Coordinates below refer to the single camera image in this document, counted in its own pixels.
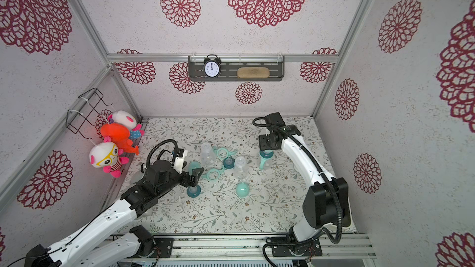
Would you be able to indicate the white sterilizer box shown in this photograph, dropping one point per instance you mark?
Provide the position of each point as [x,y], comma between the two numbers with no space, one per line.
[345,207]

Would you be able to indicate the tan brush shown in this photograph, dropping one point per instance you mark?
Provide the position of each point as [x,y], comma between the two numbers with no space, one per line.
[253,73]

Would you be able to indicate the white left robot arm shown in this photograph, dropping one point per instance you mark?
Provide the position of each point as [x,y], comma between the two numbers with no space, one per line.
[85,247]

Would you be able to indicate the clear baby bottle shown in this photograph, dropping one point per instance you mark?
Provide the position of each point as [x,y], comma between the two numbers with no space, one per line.
[266,161]
[207,155]
[241,169]

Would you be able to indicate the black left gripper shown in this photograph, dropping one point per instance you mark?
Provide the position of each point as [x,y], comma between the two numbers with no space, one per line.
[187,181]

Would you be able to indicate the red orange plush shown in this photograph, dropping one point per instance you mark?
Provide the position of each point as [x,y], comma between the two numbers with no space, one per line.
[119,135]

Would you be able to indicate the metal base rail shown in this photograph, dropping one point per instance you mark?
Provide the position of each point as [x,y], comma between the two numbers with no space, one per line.
[246,250]

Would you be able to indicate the teal nipple collar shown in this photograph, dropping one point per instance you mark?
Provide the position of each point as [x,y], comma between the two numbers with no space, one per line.
[229,163]
[194,192]

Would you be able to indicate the grey wall shelf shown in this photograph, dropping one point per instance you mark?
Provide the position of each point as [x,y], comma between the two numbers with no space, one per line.
[229,69]

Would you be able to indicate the mint bottle cap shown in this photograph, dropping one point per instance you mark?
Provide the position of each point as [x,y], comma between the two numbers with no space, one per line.
[242,190]
[194,165]

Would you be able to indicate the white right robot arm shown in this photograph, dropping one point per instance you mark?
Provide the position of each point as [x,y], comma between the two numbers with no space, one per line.
[326,207]

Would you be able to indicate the white pink plush upper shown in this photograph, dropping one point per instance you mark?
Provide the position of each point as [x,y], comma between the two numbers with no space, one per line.
[125,119]

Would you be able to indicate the black wire basket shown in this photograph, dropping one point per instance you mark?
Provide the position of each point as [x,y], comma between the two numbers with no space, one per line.
[88,114]

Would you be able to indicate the black alarm clock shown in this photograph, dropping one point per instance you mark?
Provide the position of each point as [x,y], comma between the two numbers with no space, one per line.
[212,66]

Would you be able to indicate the white plush yellow glasses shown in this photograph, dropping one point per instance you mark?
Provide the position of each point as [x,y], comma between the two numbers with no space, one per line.
[108,156]

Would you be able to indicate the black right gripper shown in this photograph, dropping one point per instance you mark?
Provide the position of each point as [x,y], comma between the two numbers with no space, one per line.
[265,143]

